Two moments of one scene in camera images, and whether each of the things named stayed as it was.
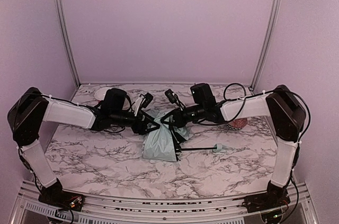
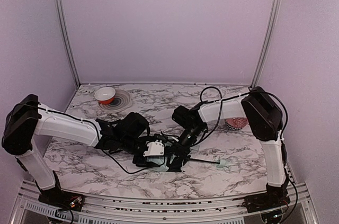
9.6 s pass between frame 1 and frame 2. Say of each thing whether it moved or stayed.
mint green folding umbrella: moved
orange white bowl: stayed
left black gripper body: moved
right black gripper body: moved
